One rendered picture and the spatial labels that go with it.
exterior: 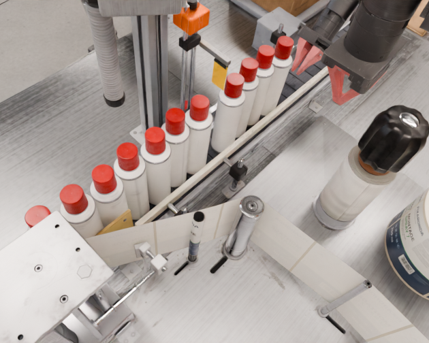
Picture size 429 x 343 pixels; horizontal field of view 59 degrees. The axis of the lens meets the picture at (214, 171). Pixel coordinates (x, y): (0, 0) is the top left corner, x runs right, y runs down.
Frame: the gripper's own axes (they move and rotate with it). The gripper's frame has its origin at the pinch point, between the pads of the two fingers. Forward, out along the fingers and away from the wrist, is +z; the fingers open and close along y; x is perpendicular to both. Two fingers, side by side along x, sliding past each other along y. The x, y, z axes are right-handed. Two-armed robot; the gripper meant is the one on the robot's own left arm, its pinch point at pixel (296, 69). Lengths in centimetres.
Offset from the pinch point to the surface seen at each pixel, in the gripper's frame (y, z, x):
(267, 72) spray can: 1.3, 3.5, -19.8
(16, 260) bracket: 6, 33, -66
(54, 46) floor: -148, 64, 68
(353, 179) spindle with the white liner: 27.3, 9.2, -26.3
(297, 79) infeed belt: -0.4, 1.8, 6.5
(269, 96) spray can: 1.7, 7.9, -10.5
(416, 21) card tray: 9, -34, 52
